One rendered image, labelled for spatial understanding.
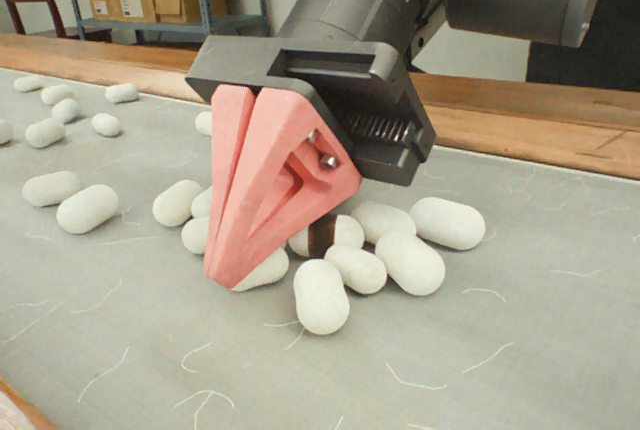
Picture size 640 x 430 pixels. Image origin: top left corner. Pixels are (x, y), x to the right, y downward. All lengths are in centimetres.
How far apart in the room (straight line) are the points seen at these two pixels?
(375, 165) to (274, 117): 5
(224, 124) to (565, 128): 24
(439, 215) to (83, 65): 58
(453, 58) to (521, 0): 222
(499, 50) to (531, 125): 201
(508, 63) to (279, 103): 221
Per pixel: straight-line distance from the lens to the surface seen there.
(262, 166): 20
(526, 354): 21
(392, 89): 20
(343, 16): 23
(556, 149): 38
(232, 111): 22
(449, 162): 37
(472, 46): 243
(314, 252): 25
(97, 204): 32
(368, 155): 23
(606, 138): 38
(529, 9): 25
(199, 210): 29
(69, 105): 56
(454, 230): 26
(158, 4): 298
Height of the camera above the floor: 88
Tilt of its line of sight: 26 degrees down
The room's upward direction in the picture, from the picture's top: 4 degrees counter-clockwise
